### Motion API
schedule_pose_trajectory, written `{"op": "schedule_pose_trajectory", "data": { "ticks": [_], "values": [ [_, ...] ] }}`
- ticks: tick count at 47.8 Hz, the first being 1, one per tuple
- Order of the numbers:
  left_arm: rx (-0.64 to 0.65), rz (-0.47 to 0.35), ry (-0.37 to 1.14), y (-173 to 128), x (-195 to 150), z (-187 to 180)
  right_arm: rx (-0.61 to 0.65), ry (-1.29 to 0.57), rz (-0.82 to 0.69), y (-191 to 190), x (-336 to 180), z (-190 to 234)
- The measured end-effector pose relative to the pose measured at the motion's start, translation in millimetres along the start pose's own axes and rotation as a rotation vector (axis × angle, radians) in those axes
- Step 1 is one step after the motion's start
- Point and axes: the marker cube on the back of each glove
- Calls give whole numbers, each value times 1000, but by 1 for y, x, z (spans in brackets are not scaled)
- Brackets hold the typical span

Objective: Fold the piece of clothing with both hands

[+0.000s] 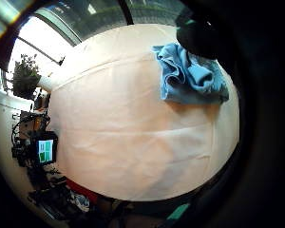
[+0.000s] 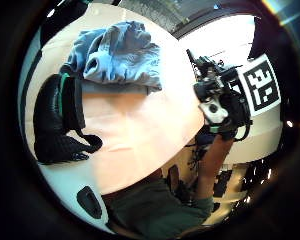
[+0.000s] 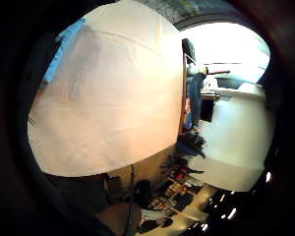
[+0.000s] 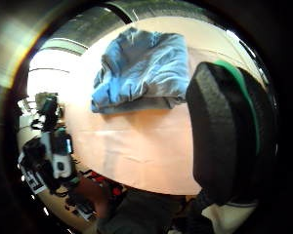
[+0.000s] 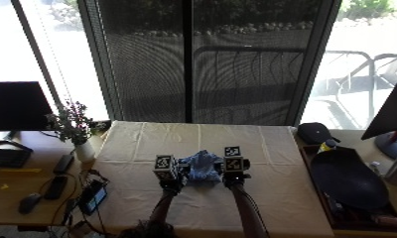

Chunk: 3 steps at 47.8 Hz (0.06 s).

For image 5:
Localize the black computer mouse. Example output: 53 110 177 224
17 192 43 214

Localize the light blue cloth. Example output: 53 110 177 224
178 150 225 183

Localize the black computer monitor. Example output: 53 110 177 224
0 80 55 132

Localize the white marker cube on right glove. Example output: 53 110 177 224
222 146 246 174

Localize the person's left hand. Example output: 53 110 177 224
158 161 192 195

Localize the white vase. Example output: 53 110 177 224
73 140 97 164

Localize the yellow sticky strip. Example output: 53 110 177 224
0 168 43 174

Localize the dark tilted monitor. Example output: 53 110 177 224
361 80 397 141

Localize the black pouch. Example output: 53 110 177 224
297 122 341 146

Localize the dark mesh window screen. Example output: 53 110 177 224
77 0 342 127

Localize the cream tablecloth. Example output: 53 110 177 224
83 120 335 238

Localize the black keyboard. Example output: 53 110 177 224
0 148 32 169

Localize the purple flower bouquet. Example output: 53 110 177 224
45 100 108 146

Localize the small device with blue screen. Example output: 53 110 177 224
79 179 108 216

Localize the white marker cube on left glove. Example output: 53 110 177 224
152 154 178 181

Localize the person's right hand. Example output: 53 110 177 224
213 158 253 188

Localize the metal outdoor railing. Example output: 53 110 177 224
313 50 397 130

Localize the large dark oval bowl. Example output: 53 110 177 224
309 146 390 212

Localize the dark wooden tray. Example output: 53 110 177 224
297 144 397 232

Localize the black phone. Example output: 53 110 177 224
44 176 69 200

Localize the black cable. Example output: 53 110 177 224
39 170 111 232

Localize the black remote control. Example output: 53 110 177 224
52 154 76 175

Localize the white marker cube on glove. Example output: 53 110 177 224
222 146 246 174
152 154 178 181

